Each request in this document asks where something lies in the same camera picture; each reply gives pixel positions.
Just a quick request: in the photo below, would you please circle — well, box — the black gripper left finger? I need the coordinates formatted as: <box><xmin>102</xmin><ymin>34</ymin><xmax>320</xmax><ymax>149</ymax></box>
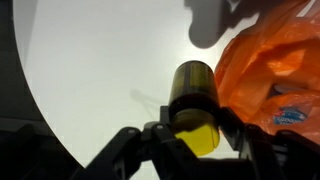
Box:
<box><xmin>71</xmin><ymin>105</ymin><xmax>204</xmax><ymax>180</ymax></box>

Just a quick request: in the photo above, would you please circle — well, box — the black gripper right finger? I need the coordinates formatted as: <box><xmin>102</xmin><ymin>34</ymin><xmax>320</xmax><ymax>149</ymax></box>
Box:
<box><xmin>218</xmin><ymin>106</ymin><xmax>320</xmax><ymax>180</ymax></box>

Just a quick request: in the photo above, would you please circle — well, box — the yellow and brown bottle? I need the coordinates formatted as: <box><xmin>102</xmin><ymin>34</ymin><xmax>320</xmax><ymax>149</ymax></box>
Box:
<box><xmin>168</xmin><ymin>59</ymin><xmax>222</xmax><ymax>158</ymax></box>

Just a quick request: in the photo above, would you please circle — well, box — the orange plastic bag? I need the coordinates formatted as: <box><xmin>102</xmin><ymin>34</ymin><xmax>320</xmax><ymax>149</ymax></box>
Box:
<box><xmin>214</xmin><ymin>0</ymin><xmax>320</xmax><ymax>145</ymax></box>

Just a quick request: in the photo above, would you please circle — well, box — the blue and white packet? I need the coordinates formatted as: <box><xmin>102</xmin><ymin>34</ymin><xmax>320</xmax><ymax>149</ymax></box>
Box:
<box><xmin>269</xmin><ymin>83</ymin><xmax>308</xmax><ymax>126</ymax></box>

